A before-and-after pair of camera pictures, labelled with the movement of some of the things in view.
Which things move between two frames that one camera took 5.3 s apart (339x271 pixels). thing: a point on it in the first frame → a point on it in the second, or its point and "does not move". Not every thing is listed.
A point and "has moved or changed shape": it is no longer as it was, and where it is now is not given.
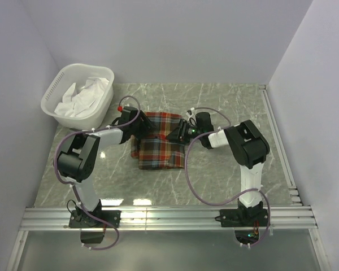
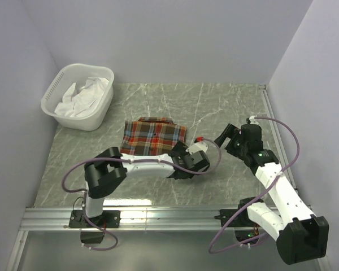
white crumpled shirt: [78, 104] does not move
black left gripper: [146, 125] → [181, 148]
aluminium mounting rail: [131, 218] does not move
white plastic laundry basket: [79, 96] does not move
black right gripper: [178, 135] → [233, 132]
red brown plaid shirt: [154, 150] has moved or changed shape
